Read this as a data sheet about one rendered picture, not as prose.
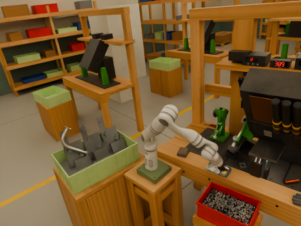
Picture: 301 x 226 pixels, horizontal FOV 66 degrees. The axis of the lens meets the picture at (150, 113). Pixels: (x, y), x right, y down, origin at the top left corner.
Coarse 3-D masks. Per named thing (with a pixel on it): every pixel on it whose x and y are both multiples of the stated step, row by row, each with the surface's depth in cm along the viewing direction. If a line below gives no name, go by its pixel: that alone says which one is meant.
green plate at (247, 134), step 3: (246, 120) 156; (246, 123) 157; (243, 126) 160; (246, 126) 160; (243, 129) 161; (246, 129) 160; (243, 132) 163; (246, 132) 161; (249, 132) 160; (240, 135) 164; (243, 135) 164; (246, 135) 162; (249, 135) 161; (252, 135) 159; (249, 138) 162; (252, 138) 160
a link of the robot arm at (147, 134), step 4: (148, 128) 149; (144, 132) 158; (148, 132) 151; (152, 132) 146; (156, 132) 143; (144, 136) 159; (148, 136) 154; (152, 136) 151; (144, 140) 162; (148, 140) 159
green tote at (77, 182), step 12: (120, 132) 218; (132, 144) 205; (60, 156) 202; (120, 156) 191; (132, 156) 199; (60, 168) 178; (96, 168) 180; (108, 168) 187; (120, 168) 195; (72, 180) 169; (84, 180) 176; (96, 180) 183; (72, 192) 174
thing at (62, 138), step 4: (68, 128) 187; (64, 132) 186; (64, 136) 186; (64, 140) 187; (64, 144) 186; (68, 148) 188; (72, 148) 189; (76, 148) 191; (80, 152) 193; (84, 152) 194
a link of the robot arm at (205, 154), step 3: (204, 150) 130; (201, 153) 131; (204, 153) 129; (207, 153) 128; (210, 153) 128; (216, 153) 136; (204, 156) 129; (207, 156) 128; (210, 156) 128; (213, 156) 135; (216, 156) 135; (219, 156) 137; (207, 159) 129; (210, 159) 129; (213, 159) 132; (216, 159) 135; (219, 159) 137; (213, 162) 137; (216, 162) 137
